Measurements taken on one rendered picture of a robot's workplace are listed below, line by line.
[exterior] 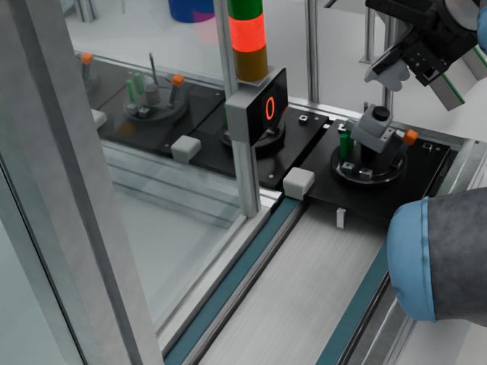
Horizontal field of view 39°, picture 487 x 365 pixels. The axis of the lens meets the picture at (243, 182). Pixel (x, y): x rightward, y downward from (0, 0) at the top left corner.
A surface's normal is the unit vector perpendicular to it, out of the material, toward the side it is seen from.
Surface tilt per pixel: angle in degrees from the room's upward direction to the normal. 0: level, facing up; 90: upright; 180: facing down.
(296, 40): 0
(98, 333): 90
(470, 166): 0
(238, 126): 90
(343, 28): 0
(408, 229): 35
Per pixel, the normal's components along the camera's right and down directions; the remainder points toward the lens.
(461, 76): 0.48, -0.27
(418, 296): -0.50, 0.52
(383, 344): -0.09, -0.75
